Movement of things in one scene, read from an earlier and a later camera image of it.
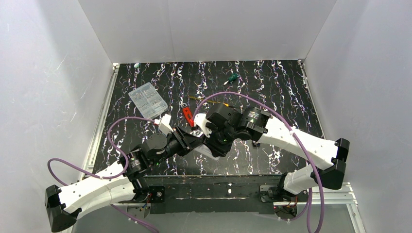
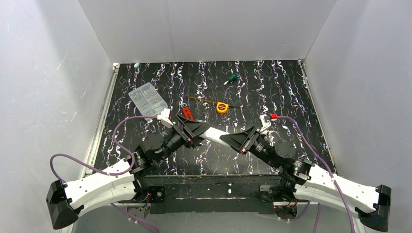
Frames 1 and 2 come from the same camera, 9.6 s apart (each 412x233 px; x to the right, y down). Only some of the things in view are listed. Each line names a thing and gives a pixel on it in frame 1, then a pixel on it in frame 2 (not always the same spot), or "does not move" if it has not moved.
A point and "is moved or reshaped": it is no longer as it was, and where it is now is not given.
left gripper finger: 194,141 -> 191,127
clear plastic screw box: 148,100 does not move
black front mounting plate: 205,194 does not move
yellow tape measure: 223,103 does not move
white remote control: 205,150 is moved or reshaped
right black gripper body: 217,141 -> 250,140
